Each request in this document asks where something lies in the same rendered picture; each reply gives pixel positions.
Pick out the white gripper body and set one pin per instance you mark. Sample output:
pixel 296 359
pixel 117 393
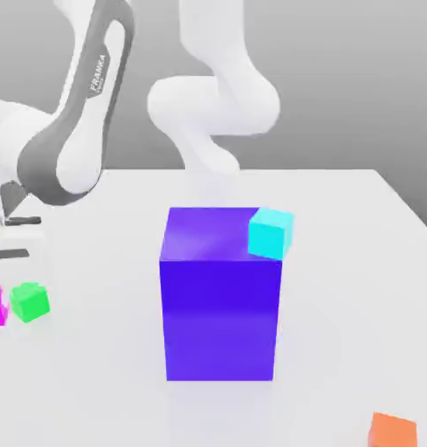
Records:
pixel 10 254

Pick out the small green cube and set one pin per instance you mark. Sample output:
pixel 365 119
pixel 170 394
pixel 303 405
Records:
pixel 29 303

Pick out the large blue box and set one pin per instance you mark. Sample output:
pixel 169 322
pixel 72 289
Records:
pixel 220 314

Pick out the small orange cube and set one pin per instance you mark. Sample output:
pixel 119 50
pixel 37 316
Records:
pixel 393 431

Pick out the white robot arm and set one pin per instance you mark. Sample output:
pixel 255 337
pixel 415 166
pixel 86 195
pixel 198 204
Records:
pixel 213 104

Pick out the small cyan cube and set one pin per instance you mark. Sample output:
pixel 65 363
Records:
pixel 269 234

